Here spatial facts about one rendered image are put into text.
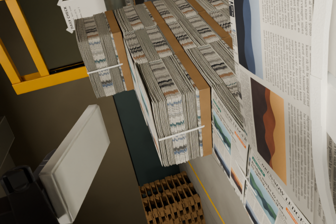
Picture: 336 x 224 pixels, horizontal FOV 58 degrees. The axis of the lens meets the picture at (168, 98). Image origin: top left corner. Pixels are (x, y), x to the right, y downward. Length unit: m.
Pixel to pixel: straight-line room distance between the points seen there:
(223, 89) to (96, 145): 0.96
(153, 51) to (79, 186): 1.24
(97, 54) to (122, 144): 7.08
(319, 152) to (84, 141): 0.14
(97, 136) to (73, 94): 7.79
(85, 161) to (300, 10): 0.16
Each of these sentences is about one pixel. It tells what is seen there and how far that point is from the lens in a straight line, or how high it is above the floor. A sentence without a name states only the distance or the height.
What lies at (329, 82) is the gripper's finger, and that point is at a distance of 0.18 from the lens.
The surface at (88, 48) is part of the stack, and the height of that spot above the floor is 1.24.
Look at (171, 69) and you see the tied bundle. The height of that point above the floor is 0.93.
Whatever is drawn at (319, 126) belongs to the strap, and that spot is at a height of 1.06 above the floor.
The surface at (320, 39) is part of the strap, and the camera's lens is 0.17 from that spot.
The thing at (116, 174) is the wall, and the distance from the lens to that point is 9.11.
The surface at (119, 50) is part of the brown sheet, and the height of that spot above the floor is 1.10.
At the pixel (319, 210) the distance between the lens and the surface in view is 0.28.
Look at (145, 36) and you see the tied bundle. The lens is 1.50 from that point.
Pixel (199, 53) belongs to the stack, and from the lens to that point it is 1.33.
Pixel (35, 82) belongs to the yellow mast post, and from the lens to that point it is 2.34.
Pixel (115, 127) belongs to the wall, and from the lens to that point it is 8.36.
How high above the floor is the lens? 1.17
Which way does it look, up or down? 9 degrees down
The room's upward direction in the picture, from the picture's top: 106 degrees counter-clockwise
